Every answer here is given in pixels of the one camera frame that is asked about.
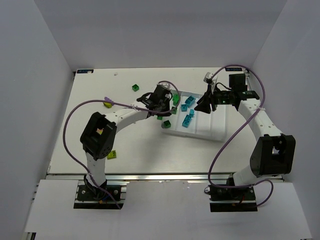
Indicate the dark label sticker left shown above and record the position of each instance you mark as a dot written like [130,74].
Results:
[84,71]

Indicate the green curved lego brick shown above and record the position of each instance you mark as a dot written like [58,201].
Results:
[175,99]

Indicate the white compartment tray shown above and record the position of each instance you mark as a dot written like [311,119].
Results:
[202,126]

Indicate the lime curved lego brick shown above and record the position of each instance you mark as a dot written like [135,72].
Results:
[107,105]

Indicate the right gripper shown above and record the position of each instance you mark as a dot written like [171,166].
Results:
[213,100]

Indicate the green square lego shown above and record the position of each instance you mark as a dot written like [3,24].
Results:
[173,110]
[135,87]

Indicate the teal 2x4 lego brick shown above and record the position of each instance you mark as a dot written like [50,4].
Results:
[186,121]

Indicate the lime 2x2 lego brick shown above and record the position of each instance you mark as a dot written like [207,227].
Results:
[111,155]

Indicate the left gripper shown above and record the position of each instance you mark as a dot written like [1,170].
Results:
[163,105]

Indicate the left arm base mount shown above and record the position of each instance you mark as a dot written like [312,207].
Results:
[85,199]

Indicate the teal small lego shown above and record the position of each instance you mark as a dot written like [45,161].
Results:
[183,107]

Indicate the purple scalloped lego brick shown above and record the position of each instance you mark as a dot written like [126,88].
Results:
[108,100]

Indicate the dark label sticker right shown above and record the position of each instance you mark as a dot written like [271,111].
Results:
[233,69]

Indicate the dark label sticker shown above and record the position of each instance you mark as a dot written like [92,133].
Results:
[233,69]
[84,71]

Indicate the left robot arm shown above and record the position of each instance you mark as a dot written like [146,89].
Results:
[99,134]

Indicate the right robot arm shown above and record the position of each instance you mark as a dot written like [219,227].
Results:
[273,153]

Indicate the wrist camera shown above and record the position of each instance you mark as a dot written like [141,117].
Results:
[211,81]
[165,85]

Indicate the teal curved large lego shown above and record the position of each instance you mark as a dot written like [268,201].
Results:
[190,101]

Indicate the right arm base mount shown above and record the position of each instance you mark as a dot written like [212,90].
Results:
[231,200]

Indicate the teal square lego brick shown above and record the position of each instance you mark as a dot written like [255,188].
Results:
[191,112]

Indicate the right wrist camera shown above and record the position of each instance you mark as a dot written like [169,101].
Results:
[211,81]

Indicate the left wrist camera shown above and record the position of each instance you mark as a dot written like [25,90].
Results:
[165,85]

